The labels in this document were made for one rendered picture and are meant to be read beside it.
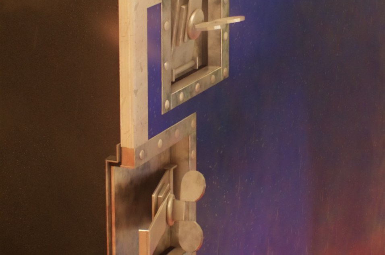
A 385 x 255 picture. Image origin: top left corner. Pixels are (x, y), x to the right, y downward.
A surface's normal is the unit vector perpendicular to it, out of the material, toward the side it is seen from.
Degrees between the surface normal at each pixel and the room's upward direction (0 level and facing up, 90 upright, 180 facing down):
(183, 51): 98
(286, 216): 90
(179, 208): 75
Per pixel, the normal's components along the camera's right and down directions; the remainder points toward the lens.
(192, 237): -0.68, -0.07
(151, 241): 0.99, 0.04
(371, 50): 0.91, 0.11
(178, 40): -0.41, 0.25
